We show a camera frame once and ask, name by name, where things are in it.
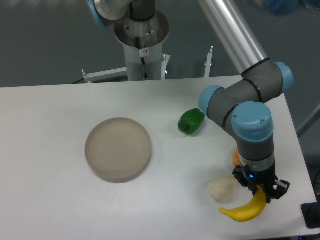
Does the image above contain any white toy garlic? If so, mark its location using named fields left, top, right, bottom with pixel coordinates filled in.
left=208, top=175, right=237, bottom=202

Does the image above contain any beige round plate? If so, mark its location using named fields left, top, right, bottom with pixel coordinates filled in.
left=84, top=117, right=152, bottom=183

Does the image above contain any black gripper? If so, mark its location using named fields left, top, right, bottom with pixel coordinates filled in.
left=232, top=161, right=291, bottom=204

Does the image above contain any grey metal stand leg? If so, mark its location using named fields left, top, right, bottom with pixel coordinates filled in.
left=296, top=104, right=320, bottom=138

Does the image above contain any yellow toy banana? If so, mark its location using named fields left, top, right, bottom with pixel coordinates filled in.
left=219, top=186, right=267, bottom=222

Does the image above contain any blue plastic bag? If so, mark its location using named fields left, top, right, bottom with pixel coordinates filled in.
left=264, top=0, right=300, bottom=16

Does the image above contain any black device at table edge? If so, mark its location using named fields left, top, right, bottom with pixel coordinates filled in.
left=300, top=202, right=320, bottom=229

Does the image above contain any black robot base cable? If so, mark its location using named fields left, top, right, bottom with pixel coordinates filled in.
left=134, top=36, right=149, bottom=81

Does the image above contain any white metal frame bracket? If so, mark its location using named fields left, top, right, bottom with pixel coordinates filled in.
left=81, top=67, right=128, bottom=83

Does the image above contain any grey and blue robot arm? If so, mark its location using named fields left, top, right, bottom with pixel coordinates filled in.
left=87, top=0, right=294, bottom=202

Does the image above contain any green toy bell pepper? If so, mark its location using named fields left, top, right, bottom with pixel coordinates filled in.
left=177, top=108, right=205, bottom=135

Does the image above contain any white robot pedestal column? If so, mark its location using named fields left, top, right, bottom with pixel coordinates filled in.
left=114, top=10, right=170, bottom=82

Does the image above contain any white upright metal post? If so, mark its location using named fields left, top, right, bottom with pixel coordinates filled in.
left=204, top=45, right=214, bottom=78

